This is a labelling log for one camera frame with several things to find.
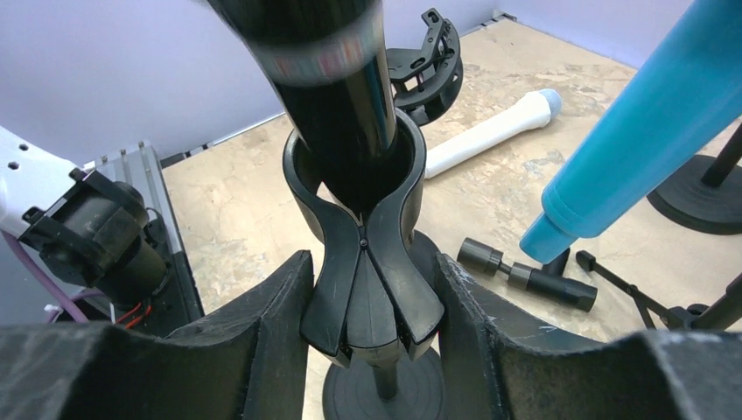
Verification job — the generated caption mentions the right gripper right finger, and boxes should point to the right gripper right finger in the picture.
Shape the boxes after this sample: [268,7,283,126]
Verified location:
[435,254,741,419]

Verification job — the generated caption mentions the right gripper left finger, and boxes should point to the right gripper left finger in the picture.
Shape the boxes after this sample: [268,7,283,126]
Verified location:
[1,250,313,419]

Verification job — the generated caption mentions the clip stand round base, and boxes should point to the clip stand round base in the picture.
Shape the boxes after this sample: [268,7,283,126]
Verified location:
[283,111,446,419]

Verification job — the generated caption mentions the white microphone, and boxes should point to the white microphone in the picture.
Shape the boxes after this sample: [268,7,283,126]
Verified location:
[425,88,563,179]

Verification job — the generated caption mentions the black shock mount cradle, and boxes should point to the black shock mount cradle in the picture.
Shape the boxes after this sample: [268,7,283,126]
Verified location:
[386,8,463,126]

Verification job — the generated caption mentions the small black microphone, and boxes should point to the small black microphone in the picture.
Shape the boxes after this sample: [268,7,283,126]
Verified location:
[210,0,398,214]

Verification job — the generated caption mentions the blue microphone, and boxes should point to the blue microphone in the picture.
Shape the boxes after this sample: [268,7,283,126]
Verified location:
[520,1,741,263]

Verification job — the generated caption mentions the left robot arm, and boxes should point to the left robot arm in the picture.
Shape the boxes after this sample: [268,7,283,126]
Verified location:
[1,129,170,306]

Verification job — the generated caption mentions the tripod stand with shock mount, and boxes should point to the tripod stand with shock mount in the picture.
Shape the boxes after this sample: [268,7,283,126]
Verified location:
[575,249,741,331]

